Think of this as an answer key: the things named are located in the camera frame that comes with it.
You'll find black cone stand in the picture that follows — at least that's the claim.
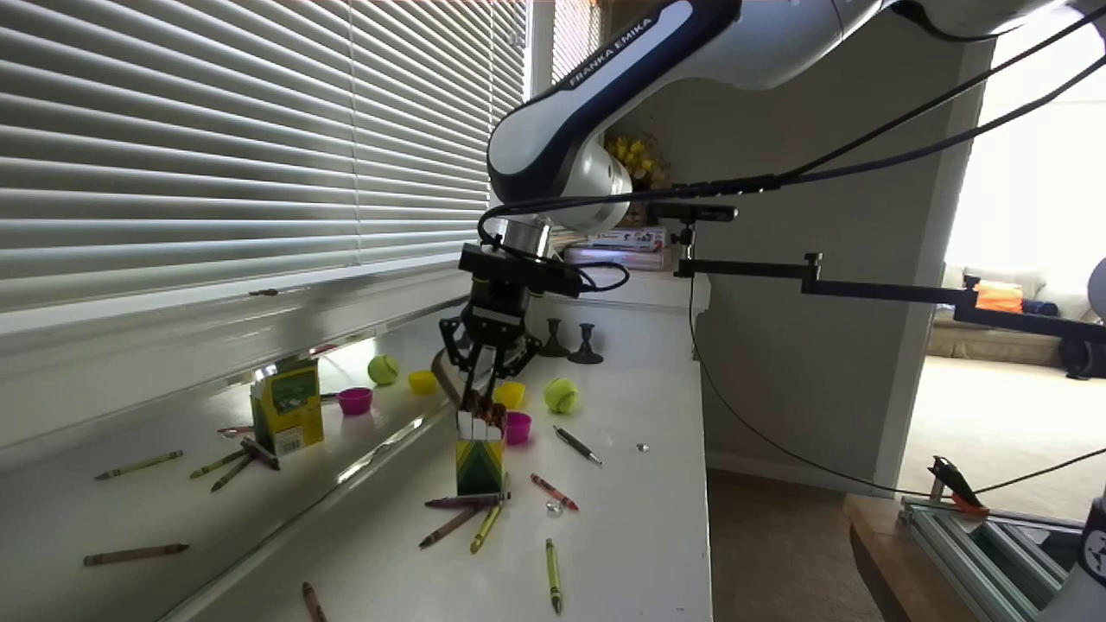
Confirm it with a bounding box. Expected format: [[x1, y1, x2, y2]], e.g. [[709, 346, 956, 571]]
[[540, 316, 577, 359], [565, 321, 607, 366]]

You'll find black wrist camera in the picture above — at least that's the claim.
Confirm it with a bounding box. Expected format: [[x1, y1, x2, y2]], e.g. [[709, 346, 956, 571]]
[[455, 243, 586, 304]]

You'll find lime green cup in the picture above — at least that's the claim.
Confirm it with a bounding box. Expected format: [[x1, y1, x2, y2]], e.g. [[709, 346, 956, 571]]
[[541, 376, 583, 419]]

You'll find beige couch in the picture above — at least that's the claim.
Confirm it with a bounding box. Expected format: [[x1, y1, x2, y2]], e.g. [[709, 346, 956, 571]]
[[929, 268, 1099, 366]]

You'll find reddish brown crayon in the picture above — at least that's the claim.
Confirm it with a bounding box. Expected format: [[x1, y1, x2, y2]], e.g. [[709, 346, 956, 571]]
[[296, 577, 330, 622]]

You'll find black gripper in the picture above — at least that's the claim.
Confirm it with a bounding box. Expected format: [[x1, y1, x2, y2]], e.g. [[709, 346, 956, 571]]
[[436, 290, 541, 409]]

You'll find yellow green crayon box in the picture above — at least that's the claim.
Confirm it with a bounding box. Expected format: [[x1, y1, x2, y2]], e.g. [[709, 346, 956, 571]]
[[429, 350, 512, 500]]

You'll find yellow cup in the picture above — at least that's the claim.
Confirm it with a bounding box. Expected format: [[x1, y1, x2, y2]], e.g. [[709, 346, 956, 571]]
[[492, 376, 533, 416]]

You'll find black red clamp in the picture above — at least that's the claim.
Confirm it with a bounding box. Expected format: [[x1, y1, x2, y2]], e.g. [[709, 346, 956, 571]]
[[927, 454, 992, 520]]

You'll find red crayon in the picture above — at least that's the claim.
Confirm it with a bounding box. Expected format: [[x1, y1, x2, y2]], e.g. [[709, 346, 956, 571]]
[[529, 470, 583, 520]]

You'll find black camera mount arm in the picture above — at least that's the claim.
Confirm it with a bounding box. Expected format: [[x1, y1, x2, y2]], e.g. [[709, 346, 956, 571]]
[[670, 250, 1106, 384]]

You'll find yellow crayon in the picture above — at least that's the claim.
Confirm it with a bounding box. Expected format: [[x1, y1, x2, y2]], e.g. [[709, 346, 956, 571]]
[[466, 496, 512, 556]]

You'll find yellow plush object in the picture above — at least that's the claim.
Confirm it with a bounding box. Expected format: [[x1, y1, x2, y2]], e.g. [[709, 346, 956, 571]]
[[606, 130, 675, 195]]

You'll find magenta cup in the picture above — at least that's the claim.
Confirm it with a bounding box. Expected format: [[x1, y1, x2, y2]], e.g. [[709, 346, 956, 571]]
[[501, 409, 534, 448]]

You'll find thin black camera cable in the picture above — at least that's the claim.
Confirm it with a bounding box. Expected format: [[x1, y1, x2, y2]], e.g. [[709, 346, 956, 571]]
[[696, 341, 1106, 506]]

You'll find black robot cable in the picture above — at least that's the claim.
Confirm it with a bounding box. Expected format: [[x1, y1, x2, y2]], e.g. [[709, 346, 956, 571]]
[[687, 48, 1106, 198], [478, 4, 1106, 295]]

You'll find large white window blind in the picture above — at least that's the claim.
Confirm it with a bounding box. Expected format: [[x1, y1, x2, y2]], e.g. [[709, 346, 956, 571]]
[[0, 0, 533, 318]]

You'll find orange box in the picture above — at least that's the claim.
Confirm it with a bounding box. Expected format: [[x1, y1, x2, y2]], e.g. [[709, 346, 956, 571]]
[[974, 280, 1025, 318]]

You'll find black stereo camera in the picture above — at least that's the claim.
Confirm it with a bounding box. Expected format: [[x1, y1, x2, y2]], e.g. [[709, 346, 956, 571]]
[[640, 198, 742, 228]]

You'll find purple crayon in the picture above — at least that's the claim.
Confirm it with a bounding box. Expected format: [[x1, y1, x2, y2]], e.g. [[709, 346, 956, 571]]
[[421, 492, 512, 515]]

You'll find lime green crayon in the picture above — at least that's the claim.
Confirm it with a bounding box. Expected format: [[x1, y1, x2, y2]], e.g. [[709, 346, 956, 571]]
[[541, 537, 565, 620]]

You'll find white window frame post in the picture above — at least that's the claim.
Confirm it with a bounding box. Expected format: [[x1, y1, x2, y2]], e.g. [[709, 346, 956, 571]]
[[524, 0, 558, 103]]

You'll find black silver pen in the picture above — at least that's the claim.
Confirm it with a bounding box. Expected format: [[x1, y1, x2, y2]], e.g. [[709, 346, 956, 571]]
[[548, 420, 606, 470]]

